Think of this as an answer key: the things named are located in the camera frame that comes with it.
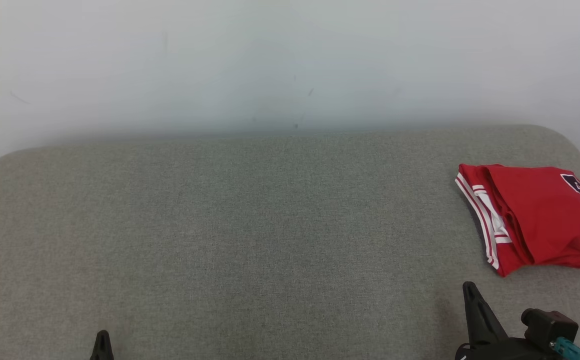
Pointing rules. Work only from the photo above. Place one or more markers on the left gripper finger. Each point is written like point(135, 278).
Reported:
point(102, 347)

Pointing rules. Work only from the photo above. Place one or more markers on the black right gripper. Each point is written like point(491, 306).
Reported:
point(505, 351)

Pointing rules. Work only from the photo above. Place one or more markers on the red white basketball jersey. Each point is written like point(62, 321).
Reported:
point(545, 210)

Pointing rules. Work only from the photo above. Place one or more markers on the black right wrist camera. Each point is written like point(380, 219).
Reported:
point(547, 327)

